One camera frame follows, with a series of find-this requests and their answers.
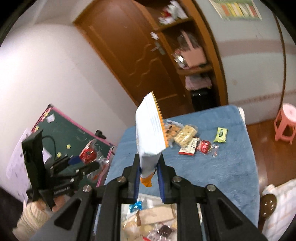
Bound small red white packet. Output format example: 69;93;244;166
178;138;200;156

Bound checked white bed sheet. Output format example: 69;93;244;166
262;179;295;240

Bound brown wooden door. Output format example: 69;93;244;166
74;1;194;118

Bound black cable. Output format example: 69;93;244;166
41;135;57;160

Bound silver door handle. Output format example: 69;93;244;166
151;41;166;55

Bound folded pink cloth stack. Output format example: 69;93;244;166
185;75;212;91

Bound green snack packet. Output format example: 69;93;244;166
213;127;228;143

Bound left hand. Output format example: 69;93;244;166
13;195;70;240

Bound Lipo white red packet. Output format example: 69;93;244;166
174;125;198;148

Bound green chalkboard pink frame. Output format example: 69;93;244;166
30;104;117;188

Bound clear bag brown crackers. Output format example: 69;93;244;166
165;120;184;147

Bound white orange snack packet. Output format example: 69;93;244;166
135;92;169;187

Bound red candy clear wrapper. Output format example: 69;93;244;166
79;138;109;183

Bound brown wooden bed post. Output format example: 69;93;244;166
259;193;277;220

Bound white plastic bin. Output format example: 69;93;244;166
92;194;204;241

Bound wall poster chart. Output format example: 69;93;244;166
210;0;262;21

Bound red snack packet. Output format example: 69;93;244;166
196;140;219;157

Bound wooden shelf unit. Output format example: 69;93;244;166
133;1;229;110

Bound blue fuzzy table cloth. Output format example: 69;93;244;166
92;104;260;229

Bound items on top shelf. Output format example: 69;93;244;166
159;1;188;25

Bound pink plastic stool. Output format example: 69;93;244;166
274;103;296;145

